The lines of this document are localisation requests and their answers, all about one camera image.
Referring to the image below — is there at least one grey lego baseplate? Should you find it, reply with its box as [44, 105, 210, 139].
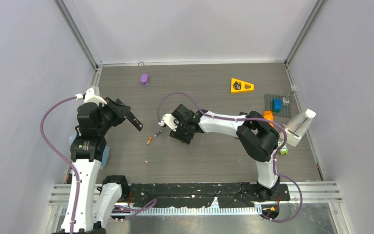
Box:
[264, 94, 292, 118]

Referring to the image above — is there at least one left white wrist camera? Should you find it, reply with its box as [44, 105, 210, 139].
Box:
[75, 86, 107, 105]

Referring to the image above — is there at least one purple plastic cap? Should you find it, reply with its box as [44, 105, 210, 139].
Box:
[139, 73, 149, 86]

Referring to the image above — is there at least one grey lego technic beam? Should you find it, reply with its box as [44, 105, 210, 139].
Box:
[282, 85, 299, 106]

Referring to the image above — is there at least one black remote control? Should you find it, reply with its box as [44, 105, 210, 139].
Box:
[126, 111, 144, 132]

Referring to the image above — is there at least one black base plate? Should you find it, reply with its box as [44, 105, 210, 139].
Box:
[112, 182, 291, 219]

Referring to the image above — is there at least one green frog toy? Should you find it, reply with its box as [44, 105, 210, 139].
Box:
[278, 140, 289, 155]

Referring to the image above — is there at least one yellow triangular toy block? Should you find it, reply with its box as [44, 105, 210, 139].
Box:
[230, 78, 255, 94]

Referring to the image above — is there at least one orange plastic flashlight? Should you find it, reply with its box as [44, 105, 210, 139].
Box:
[262, 110, 274, 121]

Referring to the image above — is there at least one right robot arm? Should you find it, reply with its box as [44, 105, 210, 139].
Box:
[160, 104, 280, 200]

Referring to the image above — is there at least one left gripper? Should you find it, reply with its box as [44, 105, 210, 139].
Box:
[97, 97, 130, 135]

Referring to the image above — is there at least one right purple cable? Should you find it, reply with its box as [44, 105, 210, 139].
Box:
[157, 92, 304, 224]

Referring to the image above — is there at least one blue lego brick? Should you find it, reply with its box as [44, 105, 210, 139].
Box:
[271, 99, 282, 113]

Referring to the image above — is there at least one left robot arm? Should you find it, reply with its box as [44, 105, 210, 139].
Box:
[59, 97, 143, 234]

